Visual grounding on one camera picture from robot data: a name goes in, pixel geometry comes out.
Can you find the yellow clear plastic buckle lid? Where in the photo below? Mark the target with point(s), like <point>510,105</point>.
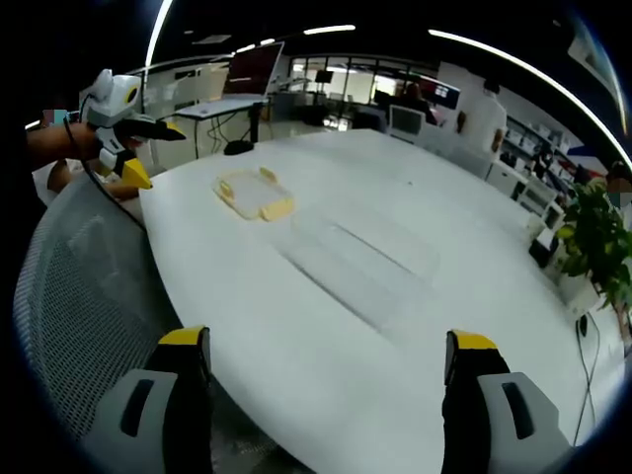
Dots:
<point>254,193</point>

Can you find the green potted plant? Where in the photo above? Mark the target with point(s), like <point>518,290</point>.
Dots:
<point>600,242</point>

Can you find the white standing desk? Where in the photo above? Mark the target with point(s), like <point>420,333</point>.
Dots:
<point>222,111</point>

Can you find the dark display screen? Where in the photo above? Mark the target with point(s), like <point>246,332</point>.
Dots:
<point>253,69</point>

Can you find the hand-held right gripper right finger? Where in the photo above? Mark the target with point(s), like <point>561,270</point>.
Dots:
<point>489,410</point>

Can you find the white storage shelf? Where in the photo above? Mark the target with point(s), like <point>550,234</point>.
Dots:
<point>535,163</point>

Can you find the grey mesh office chair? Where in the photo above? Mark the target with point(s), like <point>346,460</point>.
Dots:
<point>86,291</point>

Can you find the white computer monitor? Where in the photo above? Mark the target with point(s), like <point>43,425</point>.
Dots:
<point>406,121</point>

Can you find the black desk base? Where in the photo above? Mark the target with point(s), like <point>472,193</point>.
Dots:
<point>239,146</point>

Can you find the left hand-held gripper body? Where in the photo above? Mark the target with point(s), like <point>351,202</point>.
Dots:
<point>111,101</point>

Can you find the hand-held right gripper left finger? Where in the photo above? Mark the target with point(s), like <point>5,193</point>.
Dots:
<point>163,410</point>

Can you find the clear plastic container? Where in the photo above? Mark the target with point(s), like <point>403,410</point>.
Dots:
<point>363,257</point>

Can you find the person's left hand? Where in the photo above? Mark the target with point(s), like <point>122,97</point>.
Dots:
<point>91,143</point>

